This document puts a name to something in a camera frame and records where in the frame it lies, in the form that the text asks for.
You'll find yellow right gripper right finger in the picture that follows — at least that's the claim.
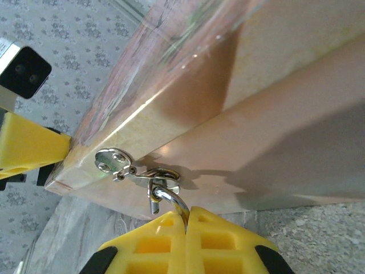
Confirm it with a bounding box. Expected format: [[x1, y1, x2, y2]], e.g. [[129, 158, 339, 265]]
[[184, 205, 295, 274]]

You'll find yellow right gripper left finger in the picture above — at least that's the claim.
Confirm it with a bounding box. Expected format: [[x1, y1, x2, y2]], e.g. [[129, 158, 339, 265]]
[[79, 211, 188, 274]]

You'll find pink decorated wooden box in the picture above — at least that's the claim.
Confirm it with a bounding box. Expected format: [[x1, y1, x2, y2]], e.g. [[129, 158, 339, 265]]
[[45, 0, 365, 221]]

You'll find silver metal hasp latch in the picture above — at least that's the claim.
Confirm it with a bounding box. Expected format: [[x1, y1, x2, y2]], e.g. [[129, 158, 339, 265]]
[[95, 147, 183, 215]]

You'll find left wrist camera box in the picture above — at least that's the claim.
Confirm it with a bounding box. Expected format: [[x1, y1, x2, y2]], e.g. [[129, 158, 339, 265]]
[[0, 39, 53, 100]]

